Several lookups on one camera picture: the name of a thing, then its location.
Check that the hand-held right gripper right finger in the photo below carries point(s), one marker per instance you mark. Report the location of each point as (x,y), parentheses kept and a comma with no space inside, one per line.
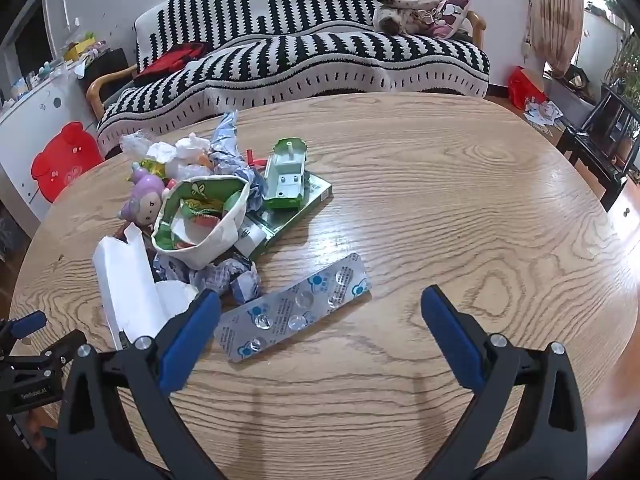
(452,340)

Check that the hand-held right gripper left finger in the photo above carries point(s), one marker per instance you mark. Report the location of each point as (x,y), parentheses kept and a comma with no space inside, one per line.
(190,340)

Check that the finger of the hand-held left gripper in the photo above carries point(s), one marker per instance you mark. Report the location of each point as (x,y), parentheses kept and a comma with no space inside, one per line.
(62,349)
(29,323)

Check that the blue white wrapper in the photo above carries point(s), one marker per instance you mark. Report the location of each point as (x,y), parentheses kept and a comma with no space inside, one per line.
(240,280)

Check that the white paper tissue pack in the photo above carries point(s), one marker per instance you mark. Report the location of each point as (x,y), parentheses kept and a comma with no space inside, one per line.
(130,280)

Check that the silver pill blister pack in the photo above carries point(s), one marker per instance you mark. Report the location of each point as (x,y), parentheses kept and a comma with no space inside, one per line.
(300,305)

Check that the green box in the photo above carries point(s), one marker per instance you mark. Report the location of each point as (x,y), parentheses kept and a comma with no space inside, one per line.
(316,191)

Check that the silver blue foil wrapper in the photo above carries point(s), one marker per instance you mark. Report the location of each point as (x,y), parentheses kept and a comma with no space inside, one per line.
(225,140)

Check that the pink purple toy doll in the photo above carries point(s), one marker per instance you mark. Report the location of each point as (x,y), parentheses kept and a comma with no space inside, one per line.
(145,202)

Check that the red bear-shaped stool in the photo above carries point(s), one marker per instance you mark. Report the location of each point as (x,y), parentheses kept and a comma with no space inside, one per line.
(65,160)

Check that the yellow green wrapper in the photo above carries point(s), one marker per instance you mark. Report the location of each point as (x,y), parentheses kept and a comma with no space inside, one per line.
(148,166)

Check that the red plastic clip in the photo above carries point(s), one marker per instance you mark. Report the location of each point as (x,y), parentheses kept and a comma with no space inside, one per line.
(257,161)

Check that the clear plastic bag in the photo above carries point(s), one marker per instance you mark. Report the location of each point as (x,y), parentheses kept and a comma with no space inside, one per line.
(134,142)

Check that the white cabinet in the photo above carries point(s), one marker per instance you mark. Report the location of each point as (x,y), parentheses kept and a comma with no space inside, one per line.
(30,110)

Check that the black chair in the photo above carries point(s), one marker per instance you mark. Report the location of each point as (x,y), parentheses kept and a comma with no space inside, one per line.
(600,160)

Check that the scattered paper cards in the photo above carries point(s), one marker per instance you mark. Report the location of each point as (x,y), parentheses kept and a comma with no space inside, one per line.
(542,112)

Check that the red bag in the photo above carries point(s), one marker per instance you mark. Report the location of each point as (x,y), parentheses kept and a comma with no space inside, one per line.
(525,87)

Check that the black side box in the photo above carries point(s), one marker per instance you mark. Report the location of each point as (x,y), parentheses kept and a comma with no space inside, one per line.
(107,65)

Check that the yellow box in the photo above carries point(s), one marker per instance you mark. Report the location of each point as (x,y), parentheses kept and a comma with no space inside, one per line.
(77,50)

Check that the red cloth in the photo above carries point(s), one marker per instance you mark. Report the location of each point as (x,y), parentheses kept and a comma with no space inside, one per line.
(170,60)

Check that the black white striped blanket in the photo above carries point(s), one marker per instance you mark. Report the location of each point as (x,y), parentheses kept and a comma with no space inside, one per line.
(300,50)

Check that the potted plant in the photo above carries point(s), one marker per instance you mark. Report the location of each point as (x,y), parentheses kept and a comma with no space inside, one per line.
(627,67)

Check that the pink cartoon pillow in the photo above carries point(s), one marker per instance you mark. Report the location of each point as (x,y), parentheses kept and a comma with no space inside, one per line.
(452,15)

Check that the patterned curtain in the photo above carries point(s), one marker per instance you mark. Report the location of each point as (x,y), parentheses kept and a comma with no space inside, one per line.
(560,10)

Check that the wooden frame sofa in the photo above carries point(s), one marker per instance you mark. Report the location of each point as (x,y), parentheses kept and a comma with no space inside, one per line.
(100,87)

